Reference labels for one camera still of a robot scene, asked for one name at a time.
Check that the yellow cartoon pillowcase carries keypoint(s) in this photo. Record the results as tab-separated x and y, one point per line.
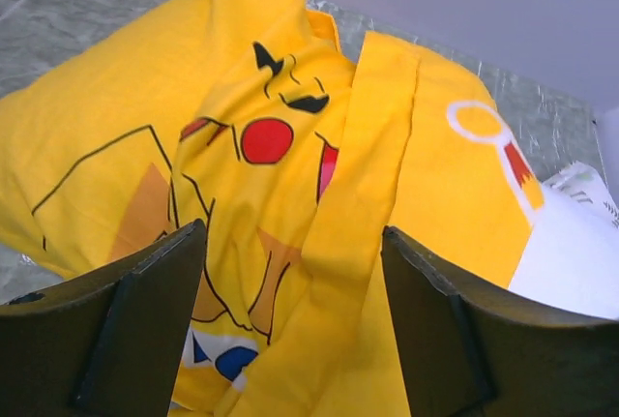
246	114

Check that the white pillow insert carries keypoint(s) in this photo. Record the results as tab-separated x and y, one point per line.
570	261

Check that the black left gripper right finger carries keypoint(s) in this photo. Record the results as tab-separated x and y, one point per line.
467	347

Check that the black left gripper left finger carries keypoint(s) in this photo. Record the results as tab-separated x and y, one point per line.
107	343

